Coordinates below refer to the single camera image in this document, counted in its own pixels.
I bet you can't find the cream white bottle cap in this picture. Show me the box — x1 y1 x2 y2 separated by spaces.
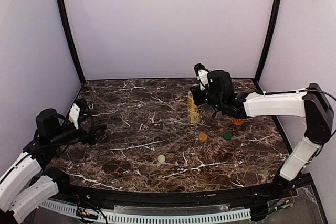
157 155 166 164

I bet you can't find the right black frame post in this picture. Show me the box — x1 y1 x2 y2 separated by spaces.
254 0 281 83

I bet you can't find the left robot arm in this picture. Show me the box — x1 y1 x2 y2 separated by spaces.
1 106 107 223

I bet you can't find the orange juice bottle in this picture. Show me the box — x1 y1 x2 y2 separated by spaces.
232 118 246 127

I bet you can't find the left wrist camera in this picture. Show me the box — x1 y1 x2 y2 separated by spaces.
68 98 89 130

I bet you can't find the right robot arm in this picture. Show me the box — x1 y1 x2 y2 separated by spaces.
190 63 335 182

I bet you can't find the gold bottle cap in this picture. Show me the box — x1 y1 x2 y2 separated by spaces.
198 133 208 143

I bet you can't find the white slotted cable duct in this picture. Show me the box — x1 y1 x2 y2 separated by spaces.
40 199 251 223

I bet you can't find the green bottle cap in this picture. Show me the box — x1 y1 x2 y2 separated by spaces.
223 132 233 141

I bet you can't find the black frame post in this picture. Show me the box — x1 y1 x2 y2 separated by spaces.
56 0 86 85
254 0 281 83

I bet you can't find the black front rail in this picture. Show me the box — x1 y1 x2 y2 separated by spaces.
62 183 276 208

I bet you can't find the yellow tea bottle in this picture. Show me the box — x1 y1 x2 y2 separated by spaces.
187 91 202 124

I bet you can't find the left black frame post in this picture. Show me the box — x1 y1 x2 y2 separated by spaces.
56 0 86 85

